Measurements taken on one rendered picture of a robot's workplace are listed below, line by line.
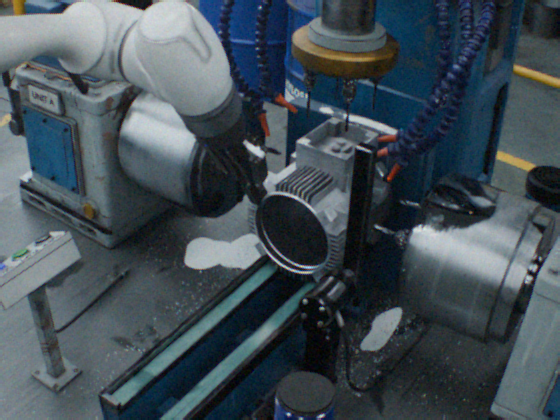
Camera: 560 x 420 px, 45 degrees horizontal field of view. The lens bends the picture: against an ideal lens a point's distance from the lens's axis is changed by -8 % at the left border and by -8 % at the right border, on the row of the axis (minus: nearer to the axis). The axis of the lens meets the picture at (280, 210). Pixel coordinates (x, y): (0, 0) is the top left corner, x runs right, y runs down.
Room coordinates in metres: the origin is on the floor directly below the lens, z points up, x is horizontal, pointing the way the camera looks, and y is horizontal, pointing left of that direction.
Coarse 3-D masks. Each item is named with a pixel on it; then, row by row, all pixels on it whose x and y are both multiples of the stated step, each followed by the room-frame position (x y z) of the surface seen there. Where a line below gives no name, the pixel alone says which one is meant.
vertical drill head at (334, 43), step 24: (336, 0) 1.08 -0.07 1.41; (360, 0) 1.07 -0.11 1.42; (312, 24) 1.12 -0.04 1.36; (336, 24) 1.08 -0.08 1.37; (360, 24) 1.07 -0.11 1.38; (312, 48) 1.06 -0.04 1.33; (336, 48) 1.05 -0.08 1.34; (360, 48) 1.05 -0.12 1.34; (384, 48) 1.08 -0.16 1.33; (312, 72) 1.08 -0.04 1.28; (336, 72) 1.03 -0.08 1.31; (360, 72) 1.03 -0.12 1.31; (384, 72) 1.05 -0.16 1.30; (336, 96) 1.18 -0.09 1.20
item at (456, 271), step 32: (448, 192) 0.93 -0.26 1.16; (480, 192) 0.93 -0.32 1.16; (416, 224) 0.89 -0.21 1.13; (448, 224) 0.87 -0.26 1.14; (480, 224) 0.86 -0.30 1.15; (512, 224) 0.85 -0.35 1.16; (544, 224) 0.86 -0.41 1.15; (416, 256) 0.86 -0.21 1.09; (448, 256) 0.84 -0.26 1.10; (480, 256) 0.82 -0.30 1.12; (512, 256) 0.81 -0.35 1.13; (544, 256) 0.86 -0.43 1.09; (416, 288) 0.84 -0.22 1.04; (448, 288) 0.82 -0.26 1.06; (480, 288) 0.79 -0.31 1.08; (512, 288) 0.78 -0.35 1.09; (448, 320) 0.82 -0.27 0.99; (480, 320) 0.78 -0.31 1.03; (512, 320) 0.81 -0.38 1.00
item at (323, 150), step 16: (320, 128) 1.15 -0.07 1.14; (336, 128) 1.17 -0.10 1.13; (352, 128) 1.16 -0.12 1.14; (304, 144) 1.08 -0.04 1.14; (320, 144) 1.14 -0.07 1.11; (336, 144) 1.12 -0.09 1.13; (352, 144) 1.14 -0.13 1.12; (304, 160) 1.08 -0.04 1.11; (320, 160) 1.06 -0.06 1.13; (336, 160) 1.05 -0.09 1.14; (352, 160) 1.06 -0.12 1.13; (336, 176) 1.05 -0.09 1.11
